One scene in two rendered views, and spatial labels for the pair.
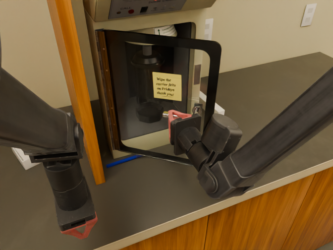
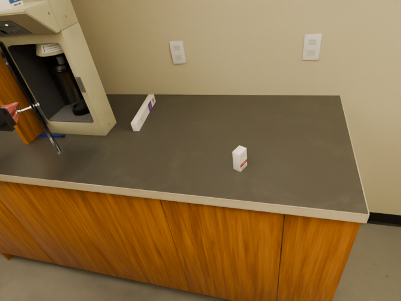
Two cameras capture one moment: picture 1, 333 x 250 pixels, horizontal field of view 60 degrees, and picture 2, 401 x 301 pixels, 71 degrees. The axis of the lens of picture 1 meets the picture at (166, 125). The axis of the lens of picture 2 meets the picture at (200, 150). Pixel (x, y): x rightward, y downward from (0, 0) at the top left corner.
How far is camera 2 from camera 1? 1.23 m
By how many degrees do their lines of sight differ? 34
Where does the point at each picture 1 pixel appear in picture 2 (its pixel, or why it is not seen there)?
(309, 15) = (312, 47)
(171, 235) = (41, 192)
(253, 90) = (199, 116)
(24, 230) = not seen: outside the picture
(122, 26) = (12, 41)
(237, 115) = (151, 132)
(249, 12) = (224, 38)
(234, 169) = not seen: outside the picture
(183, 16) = (48, 37)
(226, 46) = (204, 69)
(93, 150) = not seen: hidden behind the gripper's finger
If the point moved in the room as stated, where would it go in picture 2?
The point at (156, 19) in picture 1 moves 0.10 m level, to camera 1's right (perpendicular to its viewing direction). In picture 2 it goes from (30, 38) to (43, 40)
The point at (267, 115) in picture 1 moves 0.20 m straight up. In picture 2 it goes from (172, 139) to (162, 98)
